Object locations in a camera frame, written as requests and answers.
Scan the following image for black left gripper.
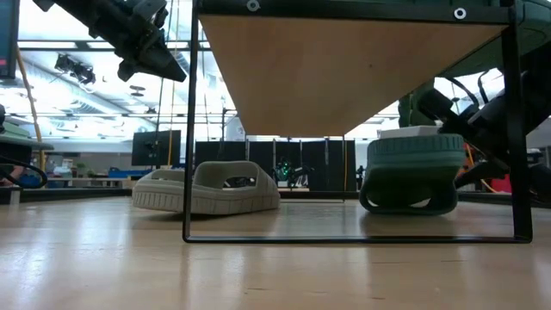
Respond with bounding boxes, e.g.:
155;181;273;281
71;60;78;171
81;0;188;83

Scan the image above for black aluminium table frame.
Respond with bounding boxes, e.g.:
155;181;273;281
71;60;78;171
0;184;551;206

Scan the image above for white plant pot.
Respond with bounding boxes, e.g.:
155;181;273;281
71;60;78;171
368;125;443;208

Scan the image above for grey desk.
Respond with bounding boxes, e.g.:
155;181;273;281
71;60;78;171
0;128;55;167

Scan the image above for yellow rope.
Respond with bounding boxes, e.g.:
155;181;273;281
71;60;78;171
15;46;46;173

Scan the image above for green cactus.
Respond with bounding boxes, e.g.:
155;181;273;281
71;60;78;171
398;81;436;128

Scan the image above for yellow cable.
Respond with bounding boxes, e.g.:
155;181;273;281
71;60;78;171
464;144;500;194

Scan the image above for black cable loop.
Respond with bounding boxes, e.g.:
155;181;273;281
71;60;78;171
0;152;50;190

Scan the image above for black flat screen monitor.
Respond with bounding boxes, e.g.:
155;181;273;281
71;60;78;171
131;129;183;168

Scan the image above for black tripod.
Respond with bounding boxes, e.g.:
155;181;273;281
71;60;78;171
355;164;368;193

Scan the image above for black ceiling-hung device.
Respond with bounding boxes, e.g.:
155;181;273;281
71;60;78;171
53;53;97;86

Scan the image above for mint green stapler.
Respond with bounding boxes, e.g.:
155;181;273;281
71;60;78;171
0;121;32;140

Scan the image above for robot with green light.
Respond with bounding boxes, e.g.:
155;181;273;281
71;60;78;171
275;158;315;189

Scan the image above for black room divider panels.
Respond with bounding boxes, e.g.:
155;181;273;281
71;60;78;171
194;139;357;193

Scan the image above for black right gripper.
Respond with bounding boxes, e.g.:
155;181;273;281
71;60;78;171
418;88;511;189

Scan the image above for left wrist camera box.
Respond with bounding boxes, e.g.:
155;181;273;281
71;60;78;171
132;0;169;28

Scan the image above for desk computer monitor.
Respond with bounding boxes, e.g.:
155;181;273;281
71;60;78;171
0;0;21;81

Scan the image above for black frame wooden top shelf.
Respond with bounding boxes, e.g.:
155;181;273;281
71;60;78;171
182;0;534;245

